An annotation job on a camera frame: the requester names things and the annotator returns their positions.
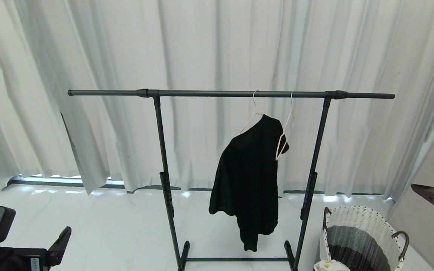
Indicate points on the white curtain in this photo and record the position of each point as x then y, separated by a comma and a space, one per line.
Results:
202, 45

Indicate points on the cream printed garment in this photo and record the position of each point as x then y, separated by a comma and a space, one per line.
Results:
330, 266

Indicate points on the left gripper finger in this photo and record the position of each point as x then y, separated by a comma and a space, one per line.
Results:
60, 246

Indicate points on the black clothes rack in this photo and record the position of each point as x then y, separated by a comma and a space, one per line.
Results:
202, 93

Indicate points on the black garment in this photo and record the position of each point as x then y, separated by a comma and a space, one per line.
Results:
247, 180

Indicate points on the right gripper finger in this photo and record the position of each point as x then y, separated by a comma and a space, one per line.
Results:
431, 194

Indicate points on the white laundry basket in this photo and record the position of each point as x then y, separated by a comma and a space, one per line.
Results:
367, 226

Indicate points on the pink clothes hanger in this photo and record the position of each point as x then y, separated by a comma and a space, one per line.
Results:
248, 122
290, 113

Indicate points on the window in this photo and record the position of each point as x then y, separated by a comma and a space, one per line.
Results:
51, 181

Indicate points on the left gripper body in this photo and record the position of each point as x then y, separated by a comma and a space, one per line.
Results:
9, 261

